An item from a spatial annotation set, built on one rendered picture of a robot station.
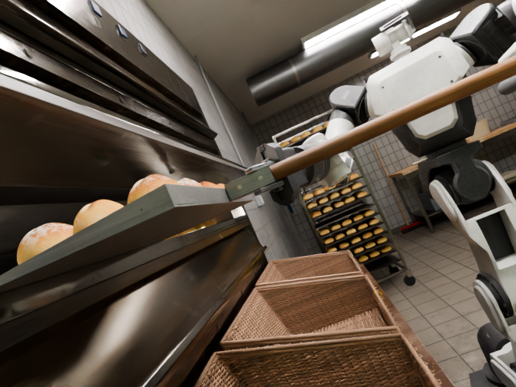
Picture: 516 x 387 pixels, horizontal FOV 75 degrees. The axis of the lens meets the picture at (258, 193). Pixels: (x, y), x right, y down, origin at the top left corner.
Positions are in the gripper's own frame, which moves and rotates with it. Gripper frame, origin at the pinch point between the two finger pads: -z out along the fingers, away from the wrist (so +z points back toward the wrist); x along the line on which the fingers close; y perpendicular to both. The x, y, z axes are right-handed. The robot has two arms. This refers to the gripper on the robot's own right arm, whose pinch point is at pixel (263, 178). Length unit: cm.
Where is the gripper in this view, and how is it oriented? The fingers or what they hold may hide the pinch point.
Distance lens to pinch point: 61.9
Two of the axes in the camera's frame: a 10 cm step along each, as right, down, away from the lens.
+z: 6.4, -2.3, 7.4
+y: 6.6, -3.3, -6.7
